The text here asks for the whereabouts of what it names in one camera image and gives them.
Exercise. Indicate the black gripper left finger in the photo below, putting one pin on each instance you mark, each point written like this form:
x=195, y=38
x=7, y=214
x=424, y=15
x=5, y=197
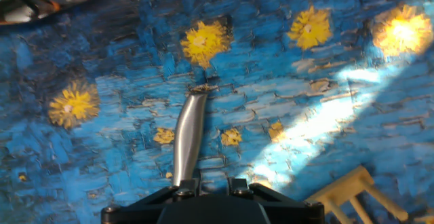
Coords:
x=184, y=187

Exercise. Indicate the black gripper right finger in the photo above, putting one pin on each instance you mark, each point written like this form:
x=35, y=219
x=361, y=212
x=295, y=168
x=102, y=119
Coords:
x=240, y=187

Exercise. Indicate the steel cleaver knife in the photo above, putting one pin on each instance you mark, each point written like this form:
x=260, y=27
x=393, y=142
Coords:
x=188, y=132

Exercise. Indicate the wooden peg rack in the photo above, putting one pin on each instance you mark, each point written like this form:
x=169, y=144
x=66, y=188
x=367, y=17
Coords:
x=342, y=186

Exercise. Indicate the starry night painting cloth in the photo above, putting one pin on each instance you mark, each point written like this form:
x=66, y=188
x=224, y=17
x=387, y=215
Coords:
x=271, y=115

